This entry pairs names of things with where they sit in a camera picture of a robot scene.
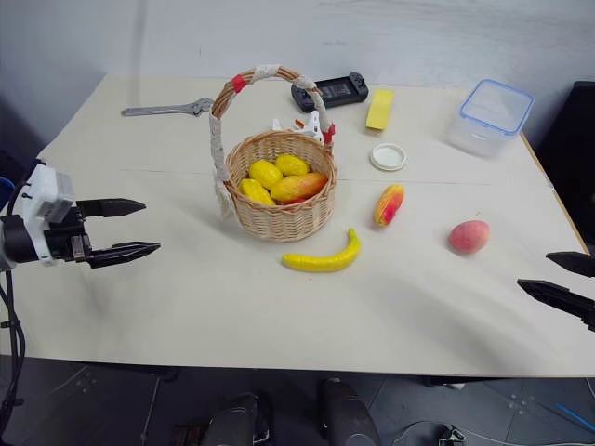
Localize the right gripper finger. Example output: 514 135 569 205
545 251 595 280
516 278 595 333

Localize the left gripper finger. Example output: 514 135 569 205
89 241 163 270
75 198 148 220

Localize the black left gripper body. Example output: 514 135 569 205
45 203 95 265

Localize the cream tablecloth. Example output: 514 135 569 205
0 72 595 378

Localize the silver adjustable wrench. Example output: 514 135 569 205
121 96 217 119

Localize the pink toy peach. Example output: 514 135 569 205
447 219 492 255

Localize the black cabinet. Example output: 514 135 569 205
533 80 595 248

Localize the clear container with blue lid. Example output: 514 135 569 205
446 78 536 160

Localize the yellow orange toy mango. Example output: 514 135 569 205
270 172 329 203

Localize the red yellow toy mango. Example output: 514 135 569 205
374 183 407 228

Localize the dark rounded shape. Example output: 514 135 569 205
203 391 276 446

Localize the yellow toy banana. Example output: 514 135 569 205
281 228 363 274

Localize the white plastic clip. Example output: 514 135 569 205
271 111 327 143

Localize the white round lid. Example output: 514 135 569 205
369 142 409 173

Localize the yellow sponge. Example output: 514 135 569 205
364 88 397 134

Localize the black handheld game controller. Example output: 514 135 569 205
290 72 372 113

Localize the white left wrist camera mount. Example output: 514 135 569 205
7 159 78 269

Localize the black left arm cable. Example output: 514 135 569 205
0 268 27 446

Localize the wicker basket with handle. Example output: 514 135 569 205
206 61 338 243

